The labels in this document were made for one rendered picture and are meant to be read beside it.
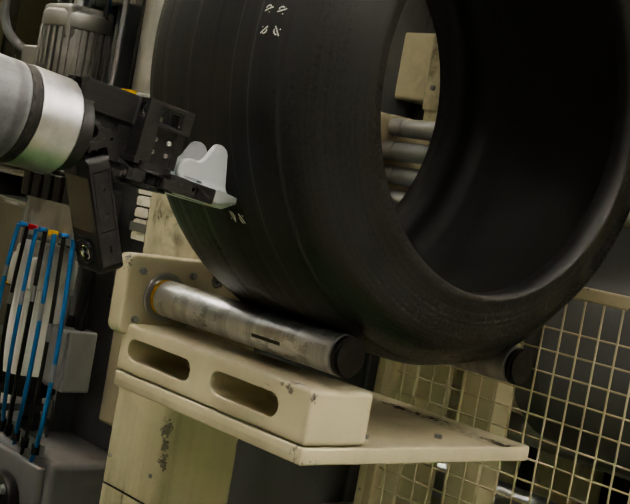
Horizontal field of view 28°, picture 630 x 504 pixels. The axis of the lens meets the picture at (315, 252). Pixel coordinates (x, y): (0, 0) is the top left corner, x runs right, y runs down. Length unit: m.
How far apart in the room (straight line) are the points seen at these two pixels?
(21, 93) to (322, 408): 0.45
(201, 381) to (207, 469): 0.30
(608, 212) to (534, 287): 0.15
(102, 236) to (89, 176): 0.06
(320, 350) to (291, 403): 0.06
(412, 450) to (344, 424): 0.11
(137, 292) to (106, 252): 0.37
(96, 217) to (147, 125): 0.10
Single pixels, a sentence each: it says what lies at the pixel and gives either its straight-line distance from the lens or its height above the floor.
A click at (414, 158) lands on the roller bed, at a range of 1.90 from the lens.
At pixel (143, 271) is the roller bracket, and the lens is 1.53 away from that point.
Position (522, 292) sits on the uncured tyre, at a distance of 1.41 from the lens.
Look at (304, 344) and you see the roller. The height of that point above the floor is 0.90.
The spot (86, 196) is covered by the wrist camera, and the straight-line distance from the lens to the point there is 1.17.
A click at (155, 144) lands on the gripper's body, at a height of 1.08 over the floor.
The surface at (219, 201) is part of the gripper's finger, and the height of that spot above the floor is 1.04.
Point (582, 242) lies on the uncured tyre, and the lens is 1.49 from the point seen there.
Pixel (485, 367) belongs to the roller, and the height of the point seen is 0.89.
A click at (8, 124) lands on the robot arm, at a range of 1.09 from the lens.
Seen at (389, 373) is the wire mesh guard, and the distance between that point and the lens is 1.91.
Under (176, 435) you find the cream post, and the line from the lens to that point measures 1.66.
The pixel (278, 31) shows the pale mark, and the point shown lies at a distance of 1.21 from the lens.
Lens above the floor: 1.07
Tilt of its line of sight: 3 degrees down
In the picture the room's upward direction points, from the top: 10 degrees clockwise
